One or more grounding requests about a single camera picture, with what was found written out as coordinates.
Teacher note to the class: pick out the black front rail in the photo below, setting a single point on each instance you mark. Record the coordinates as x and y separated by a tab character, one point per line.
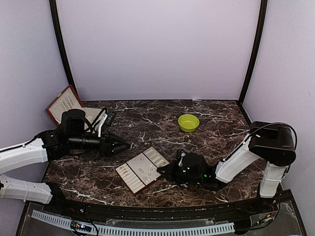
102	200

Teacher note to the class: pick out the green plastic bowl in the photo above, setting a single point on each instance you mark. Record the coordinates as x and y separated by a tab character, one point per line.
188	123

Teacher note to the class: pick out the white slotted cable duct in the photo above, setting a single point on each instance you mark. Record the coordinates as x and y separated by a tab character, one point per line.
132	228

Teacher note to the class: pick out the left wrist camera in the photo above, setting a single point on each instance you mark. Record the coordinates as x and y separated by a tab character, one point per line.
105	121

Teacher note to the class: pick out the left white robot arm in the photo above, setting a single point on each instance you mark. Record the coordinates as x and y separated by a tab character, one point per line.
21	155

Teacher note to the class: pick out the beige jewelry tray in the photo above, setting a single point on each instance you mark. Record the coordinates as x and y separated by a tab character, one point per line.
141	171

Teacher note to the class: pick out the brown wooden jewelry box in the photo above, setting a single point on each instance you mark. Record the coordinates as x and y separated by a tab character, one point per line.
67	100

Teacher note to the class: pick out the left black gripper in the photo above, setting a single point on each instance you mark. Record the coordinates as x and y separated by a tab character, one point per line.
107	149

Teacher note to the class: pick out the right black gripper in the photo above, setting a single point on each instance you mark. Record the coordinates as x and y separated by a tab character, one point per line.
169	171

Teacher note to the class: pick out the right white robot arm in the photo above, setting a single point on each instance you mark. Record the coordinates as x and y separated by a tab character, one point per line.
276	143

